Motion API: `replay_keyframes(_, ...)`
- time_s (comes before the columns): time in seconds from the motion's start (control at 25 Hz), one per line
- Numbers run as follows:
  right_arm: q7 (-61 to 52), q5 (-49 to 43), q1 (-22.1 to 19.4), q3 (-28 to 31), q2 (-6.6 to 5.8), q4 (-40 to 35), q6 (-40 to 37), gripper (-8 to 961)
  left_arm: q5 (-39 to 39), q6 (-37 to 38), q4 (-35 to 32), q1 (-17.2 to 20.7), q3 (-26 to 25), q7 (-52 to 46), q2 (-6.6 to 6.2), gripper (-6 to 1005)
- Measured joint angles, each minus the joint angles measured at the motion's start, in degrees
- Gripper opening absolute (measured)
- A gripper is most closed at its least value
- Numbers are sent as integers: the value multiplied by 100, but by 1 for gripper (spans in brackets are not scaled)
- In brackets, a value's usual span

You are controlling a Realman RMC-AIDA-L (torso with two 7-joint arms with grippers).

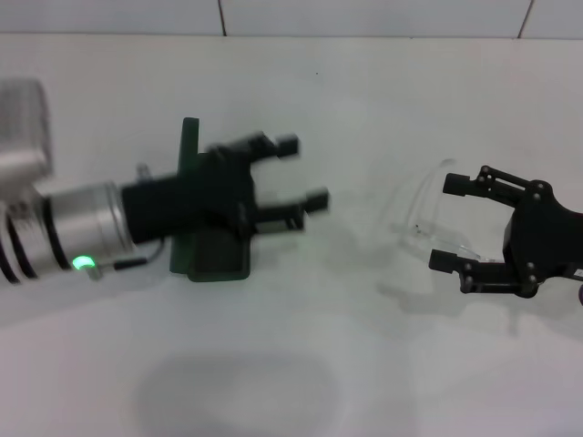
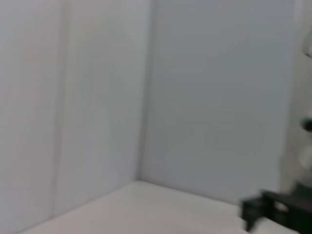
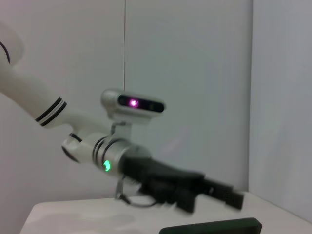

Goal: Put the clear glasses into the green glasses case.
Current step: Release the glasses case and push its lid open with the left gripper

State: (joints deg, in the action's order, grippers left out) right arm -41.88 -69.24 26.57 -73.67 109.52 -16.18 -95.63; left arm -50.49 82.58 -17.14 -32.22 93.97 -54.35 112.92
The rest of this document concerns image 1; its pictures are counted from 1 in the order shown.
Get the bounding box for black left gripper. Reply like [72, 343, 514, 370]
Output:
[121, 130, 332, 246]

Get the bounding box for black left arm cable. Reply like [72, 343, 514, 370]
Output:
[88, 239, 166, 281]

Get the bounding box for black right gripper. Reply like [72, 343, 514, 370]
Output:
[428, 164, 583, 300]

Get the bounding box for green glasses case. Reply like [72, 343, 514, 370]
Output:
[167, 117, 254, 284]

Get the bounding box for clear white glasses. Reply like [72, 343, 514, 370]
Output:
[389, 157, 506, 265]

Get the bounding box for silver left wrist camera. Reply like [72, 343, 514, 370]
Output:
[0, 77, 56, 183]

